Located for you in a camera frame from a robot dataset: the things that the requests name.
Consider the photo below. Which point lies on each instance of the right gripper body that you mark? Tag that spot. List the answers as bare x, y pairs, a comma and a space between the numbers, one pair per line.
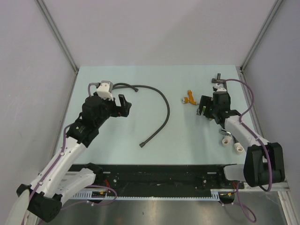
213, 109

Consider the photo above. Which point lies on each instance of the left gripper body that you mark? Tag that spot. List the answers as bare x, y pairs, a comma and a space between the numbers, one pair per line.
113, 110

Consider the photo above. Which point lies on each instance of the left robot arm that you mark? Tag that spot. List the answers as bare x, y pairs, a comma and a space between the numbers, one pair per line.
46, 196

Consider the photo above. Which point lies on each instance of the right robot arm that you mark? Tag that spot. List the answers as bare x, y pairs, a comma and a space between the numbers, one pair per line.
264, 163

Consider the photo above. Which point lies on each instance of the orange water faucet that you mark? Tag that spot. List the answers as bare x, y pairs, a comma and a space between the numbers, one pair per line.
190, 99

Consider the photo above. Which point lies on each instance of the dark metal faucet spout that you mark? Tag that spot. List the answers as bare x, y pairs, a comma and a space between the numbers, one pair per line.
218, 81

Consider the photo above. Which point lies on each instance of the chrome faucet white fittings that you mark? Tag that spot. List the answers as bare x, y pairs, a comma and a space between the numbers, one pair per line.
229, 139

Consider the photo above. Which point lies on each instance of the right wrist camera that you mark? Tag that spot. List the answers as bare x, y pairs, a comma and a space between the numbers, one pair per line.
218, 88

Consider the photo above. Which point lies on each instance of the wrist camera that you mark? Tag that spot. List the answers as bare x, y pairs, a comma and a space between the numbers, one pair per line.
218, 88
104, 90

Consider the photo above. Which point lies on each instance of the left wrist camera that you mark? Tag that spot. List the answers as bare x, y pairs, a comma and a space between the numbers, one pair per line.
104, 90

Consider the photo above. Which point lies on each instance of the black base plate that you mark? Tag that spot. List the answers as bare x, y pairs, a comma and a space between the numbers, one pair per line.
159, 179

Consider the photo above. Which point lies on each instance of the white slotted cable duct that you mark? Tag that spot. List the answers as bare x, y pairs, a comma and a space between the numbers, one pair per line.
102, 195

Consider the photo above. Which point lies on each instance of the right aluminium frame post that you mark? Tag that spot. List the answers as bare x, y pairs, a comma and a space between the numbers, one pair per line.
263, 30

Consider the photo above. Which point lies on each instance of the aluminium frame post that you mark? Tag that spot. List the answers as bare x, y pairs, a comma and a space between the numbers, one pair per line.
263, 30
45, 12

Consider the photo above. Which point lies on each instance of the left aluminium frame post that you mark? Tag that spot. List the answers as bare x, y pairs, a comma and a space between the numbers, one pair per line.
45, 12

